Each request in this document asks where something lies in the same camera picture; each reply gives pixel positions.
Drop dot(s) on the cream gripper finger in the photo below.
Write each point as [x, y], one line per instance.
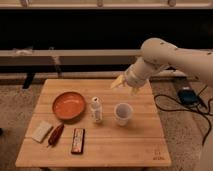
[135, 91]
[120, 80]

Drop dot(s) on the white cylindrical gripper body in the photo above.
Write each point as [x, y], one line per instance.
[139, 72]

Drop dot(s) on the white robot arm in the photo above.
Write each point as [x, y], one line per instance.
[157, 55]

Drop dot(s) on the clear plastic bottle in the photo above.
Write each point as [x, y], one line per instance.
[96, 109]

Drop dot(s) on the translucent plastic cup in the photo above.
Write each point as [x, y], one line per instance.
[123, 113]

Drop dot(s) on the blue black device on floor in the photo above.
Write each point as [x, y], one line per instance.
[187, 96]

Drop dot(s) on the orange bowl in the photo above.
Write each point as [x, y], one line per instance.
[68, 105]

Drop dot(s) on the dark chocolate bar package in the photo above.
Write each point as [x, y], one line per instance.
[78, 141]

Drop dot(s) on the red chili pepper toy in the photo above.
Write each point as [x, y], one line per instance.
[55, 135]

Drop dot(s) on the white sponge block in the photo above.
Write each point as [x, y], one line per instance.
[41, 131]

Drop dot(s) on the wooden bench rail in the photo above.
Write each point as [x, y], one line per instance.
[67, 57]

